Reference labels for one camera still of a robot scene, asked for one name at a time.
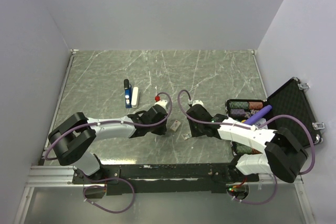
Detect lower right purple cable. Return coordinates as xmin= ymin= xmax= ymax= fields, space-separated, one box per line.
xmin=227 ymin=174 xmax=278 ymax=205

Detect black open carrying case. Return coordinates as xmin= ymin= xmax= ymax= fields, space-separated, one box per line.
xmin=225 ymin=77 xmax=324 ymax=156

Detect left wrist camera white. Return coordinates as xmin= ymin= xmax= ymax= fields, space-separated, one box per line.
xmin=154 ymin=95 xmax=168 ymax=110

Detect white stapler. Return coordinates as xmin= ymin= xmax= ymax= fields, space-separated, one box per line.
xmin=131 ymin=87 xmax=140 ymax=108

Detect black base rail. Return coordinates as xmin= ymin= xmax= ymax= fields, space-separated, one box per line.
xmin=72 ymin=163 xmax=259 ymax=196

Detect purple marker pen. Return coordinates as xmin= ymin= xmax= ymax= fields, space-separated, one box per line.
xmin=244 ymin=105 xmax=272 ymax=125

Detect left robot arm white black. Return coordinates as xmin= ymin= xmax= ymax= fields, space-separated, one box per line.
xmin=44 ymin=102 xmax=172 ymax=183

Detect blue stapler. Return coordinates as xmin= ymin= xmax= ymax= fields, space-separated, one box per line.
xmin=123 ymin=79 xmax=132 ymax=109

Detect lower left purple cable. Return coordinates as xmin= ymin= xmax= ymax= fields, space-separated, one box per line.
xmin=82 ymin=176 xmax=138 ymax=214

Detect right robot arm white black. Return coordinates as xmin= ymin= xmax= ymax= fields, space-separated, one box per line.
xmin=186 ymin=103 xmax=308 ymax=183

